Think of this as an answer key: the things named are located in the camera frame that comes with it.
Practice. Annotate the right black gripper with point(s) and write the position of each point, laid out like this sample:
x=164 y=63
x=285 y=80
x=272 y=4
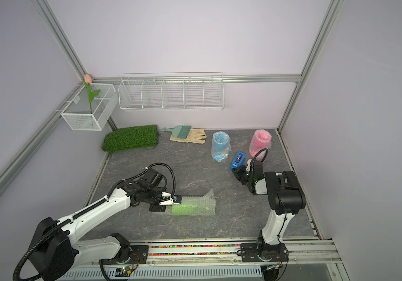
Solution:
x=238 y=172

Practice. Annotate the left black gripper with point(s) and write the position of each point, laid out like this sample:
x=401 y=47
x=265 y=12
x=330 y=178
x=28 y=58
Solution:
x=158 y=208

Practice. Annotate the blue tape dispenser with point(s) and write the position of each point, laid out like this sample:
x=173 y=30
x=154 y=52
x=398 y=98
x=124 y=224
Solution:
x=238 y=160

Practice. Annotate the blue plastic wine glass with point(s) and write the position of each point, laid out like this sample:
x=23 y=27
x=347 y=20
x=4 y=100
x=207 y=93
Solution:
x=220 y=144

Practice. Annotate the green plastic wine glass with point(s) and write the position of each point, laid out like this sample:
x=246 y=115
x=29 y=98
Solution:
x=188 y=209

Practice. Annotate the bubble wrap sheet stack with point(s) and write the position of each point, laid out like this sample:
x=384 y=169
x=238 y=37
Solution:
x=195 y=206

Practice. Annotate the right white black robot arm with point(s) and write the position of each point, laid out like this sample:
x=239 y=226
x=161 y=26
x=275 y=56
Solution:
x=285 y=198

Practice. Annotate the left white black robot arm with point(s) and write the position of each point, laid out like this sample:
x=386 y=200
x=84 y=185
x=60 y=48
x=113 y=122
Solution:
x=57 y=245

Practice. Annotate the beige cloth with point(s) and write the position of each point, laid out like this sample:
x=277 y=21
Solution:
x=195 y=136

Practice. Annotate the green artificial grass mat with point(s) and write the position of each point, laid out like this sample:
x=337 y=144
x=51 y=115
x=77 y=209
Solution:
x=135 y=137

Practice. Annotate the artificial pink tulip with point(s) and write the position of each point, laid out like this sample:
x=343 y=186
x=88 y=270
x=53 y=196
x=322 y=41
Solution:
x=90 y=93

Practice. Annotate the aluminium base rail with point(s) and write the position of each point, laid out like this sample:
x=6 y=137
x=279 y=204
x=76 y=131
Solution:
x=211 y=259

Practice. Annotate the long white wire shelf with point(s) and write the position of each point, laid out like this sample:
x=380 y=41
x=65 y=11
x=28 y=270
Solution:
x=171 y=91

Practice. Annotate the small white wire basket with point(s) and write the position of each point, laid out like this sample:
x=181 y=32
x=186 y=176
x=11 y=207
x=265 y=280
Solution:
x=77 y=113

